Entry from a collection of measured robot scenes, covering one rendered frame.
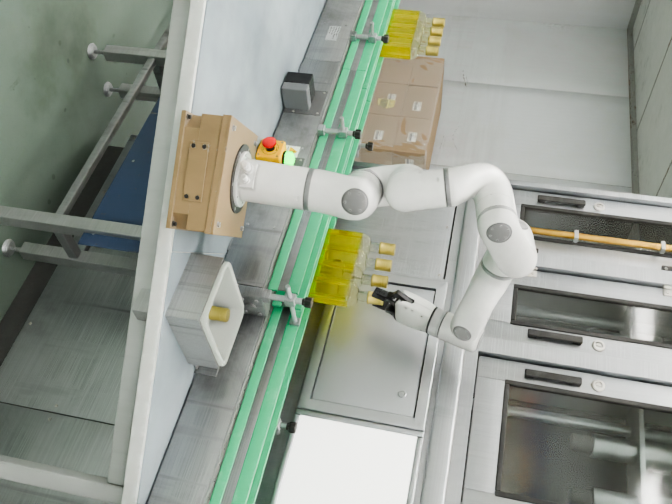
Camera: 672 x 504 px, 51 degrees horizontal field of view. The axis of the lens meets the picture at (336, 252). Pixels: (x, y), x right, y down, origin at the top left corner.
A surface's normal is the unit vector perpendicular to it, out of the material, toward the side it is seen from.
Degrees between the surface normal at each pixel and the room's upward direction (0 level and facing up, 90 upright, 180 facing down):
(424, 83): 89
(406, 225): 90
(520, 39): 90
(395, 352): 91
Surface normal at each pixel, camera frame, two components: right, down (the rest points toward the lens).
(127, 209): -0.07, -0.60
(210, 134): -0.18, -0.02
